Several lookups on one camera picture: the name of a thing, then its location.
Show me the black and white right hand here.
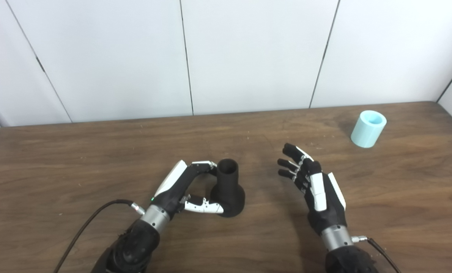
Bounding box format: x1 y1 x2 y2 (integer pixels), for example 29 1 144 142
277 143 347 236

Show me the black and white left hand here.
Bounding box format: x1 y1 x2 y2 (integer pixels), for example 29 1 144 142
151 160 225 220

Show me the black funnel-shaped nozzle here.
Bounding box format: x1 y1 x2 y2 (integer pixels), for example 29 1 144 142
209 158 246 218

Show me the light-blue cylindrical hose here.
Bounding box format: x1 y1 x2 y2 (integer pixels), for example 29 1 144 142
350 110 387 148

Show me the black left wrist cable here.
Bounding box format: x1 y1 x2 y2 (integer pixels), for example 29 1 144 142
53 199 146 273

